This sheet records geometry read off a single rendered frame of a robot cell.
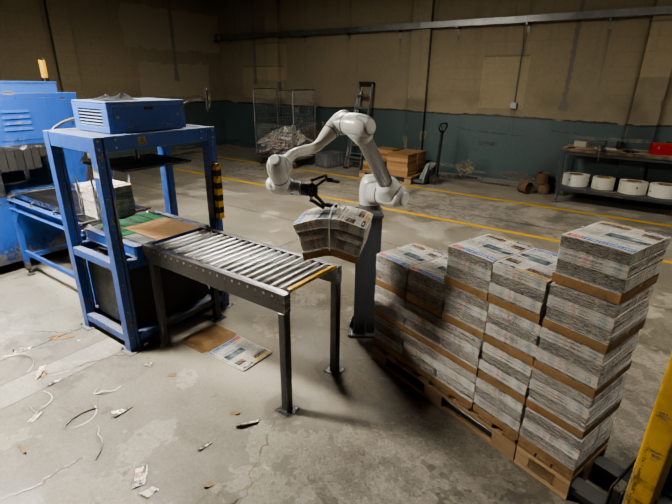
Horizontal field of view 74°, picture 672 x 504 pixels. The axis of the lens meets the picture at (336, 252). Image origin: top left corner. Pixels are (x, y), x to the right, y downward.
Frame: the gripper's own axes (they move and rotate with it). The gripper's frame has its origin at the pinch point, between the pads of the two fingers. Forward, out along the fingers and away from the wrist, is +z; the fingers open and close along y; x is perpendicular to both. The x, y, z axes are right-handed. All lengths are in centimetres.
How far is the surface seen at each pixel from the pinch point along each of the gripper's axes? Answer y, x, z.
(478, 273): 27, 19, 83
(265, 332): 135, -44, -58
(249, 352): 133, -13, -59
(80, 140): -10, -3, -169
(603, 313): 17, 59, 129
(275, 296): 53, 36, -22
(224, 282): 59, 20, -60
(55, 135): -8, -16, -199
